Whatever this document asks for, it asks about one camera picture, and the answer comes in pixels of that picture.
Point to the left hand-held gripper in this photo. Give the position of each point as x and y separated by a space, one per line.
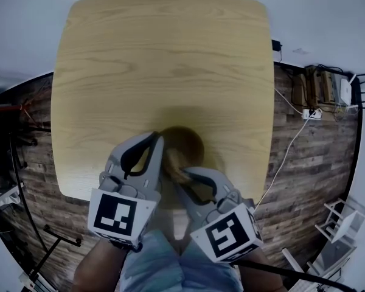
115 214

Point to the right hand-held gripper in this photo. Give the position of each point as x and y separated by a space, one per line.
228 236

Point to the wooden bowl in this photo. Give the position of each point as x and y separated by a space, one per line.
188 144

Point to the person's left forearm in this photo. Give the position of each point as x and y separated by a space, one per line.
100 269

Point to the person's right forearm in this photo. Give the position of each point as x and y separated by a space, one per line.
261 275

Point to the person's blue shorts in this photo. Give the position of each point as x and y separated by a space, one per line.
170 269

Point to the black metal stand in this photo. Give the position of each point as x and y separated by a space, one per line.
62 235

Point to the white power strip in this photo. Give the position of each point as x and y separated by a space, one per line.
311 114

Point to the white folded cloth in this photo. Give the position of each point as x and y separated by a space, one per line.
3 198

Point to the black office chair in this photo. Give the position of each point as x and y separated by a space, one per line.
0 151

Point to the red coat rack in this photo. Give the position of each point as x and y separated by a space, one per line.
6 108

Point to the tan cardboard box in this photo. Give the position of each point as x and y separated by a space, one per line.
322 85

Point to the black power adapter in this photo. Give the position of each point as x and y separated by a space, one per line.
276 45

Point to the white router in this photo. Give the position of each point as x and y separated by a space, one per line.
346 90

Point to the black router with antennas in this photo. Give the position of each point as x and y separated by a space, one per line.
360 94

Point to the white frame chair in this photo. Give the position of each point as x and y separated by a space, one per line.
351 224

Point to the white wall socket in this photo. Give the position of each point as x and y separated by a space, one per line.
301 51

